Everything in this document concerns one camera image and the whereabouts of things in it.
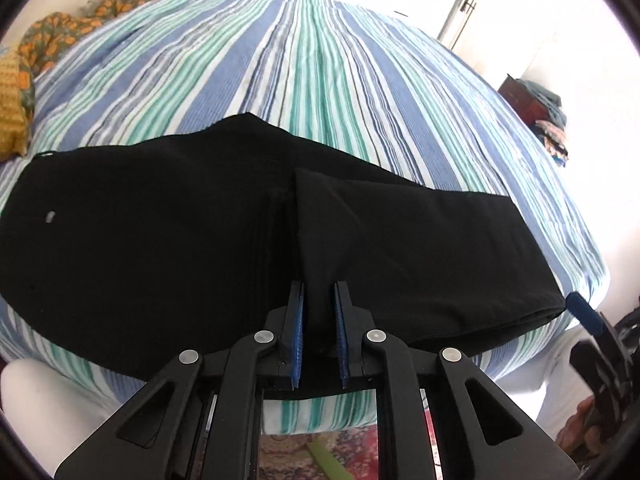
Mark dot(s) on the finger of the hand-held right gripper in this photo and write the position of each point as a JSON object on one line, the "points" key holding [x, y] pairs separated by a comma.
{"points": [[585, 312]]}

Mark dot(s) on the orange floral blanket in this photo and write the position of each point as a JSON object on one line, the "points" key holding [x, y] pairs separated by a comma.
{"points": [[100, 10]]}

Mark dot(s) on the black pants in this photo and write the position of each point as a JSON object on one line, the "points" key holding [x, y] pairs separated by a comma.
{"points": [[150, 260]]}

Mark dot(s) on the grey-blue clothes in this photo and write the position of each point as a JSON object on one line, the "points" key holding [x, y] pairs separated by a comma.
{"points": [[545, 100]]}

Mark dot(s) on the striped bed sheet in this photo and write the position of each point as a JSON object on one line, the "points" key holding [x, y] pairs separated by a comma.
{"points": [[300, 60]]}

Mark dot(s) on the red patterned rug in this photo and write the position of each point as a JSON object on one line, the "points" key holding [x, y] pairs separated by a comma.
{"points": [[400, 447]]}

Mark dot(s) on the white door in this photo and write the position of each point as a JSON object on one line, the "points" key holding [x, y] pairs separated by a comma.
{"points": [[462, 15]]}

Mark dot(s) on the white mattress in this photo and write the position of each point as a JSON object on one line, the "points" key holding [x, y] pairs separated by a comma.
{"points": [[30, 400]]}

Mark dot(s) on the dark wooden dresser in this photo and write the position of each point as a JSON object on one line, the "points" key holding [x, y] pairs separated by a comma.
{"points": [[520, 97]]}

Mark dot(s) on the person's right hand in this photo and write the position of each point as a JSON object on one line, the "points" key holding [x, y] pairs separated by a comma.
{"points": [[585, 430]]}

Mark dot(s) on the green strip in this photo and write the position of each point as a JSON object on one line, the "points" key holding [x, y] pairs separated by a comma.
{"points": [[330, 460]]}

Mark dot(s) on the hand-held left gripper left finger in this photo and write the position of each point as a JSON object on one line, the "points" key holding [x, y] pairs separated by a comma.
{"points": [[297, 330]]}

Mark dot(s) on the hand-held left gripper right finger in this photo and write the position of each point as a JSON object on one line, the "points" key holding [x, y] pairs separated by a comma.
{"points": [[342, 330]]}

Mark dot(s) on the mustard patterned pillow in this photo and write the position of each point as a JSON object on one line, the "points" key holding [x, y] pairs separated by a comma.
{"points": [[12, 110]]}

